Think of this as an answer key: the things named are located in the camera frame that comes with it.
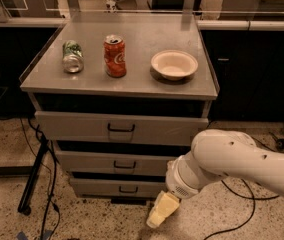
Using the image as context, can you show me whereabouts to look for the grey drawer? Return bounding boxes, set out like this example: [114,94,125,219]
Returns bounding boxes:
[70,178,166,199]
[35,111,208,146]
[54,149,185,177]

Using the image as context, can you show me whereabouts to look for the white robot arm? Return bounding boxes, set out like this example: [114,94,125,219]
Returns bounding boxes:
[147,129,284,228]

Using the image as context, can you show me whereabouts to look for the grey bottom drawer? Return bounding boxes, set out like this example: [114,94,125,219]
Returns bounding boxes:
[70,178,166,199]

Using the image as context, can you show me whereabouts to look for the grey drawer cabinet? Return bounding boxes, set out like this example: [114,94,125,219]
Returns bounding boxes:
[19,11,220,206]

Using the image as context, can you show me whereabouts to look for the grey top drawer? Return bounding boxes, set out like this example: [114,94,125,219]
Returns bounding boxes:
[35,111,208,146]

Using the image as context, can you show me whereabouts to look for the white paper bowl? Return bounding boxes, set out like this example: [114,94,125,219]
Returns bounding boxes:
[151,50,198,81]

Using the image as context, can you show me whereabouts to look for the black stand leg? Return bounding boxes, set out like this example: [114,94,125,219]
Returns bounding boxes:
[18,136,48,216]

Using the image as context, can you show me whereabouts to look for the red cola can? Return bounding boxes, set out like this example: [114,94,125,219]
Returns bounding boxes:
[104,34,126,78]

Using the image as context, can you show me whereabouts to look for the green soda can lying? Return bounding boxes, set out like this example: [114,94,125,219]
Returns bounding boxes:
[62,40,84,73]

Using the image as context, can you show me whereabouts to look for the black floor cable right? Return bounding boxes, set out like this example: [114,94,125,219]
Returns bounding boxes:
[203,178,281,240]

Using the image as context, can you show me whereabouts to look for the black cables left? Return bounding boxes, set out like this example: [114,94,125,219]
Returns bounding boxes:
[19,117,62,240]

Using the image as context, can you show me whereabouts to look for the white horizontal rail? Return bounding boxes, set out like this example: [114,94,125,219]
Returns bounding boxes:
[0,18,284,31]

